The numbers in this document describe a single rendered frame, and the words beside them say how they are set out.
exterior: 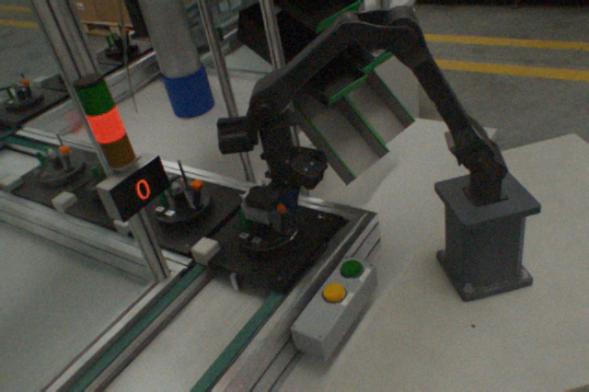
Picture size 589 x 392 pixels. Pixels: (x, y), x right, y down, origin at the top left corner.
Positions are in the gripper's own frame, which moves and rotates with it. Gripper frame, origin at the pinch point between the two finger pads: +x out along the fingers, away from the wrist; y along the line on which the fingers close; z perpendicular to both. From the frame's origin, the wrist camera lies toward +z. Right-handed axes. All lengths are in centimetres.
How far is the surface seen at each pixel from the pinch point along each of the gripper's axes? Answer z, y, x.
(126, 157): -17.5, -19.5, -18.4
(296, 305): 7.9, -14.0, 13.3
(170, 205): -36.2, -1.9, 9.8
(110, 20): -445, 293, 88
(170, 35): -84, 55, -8
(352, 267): 13.4, -1.7, 12.2
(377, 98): -5.1, 47.9, 2.7
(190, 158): -65, 31, 23
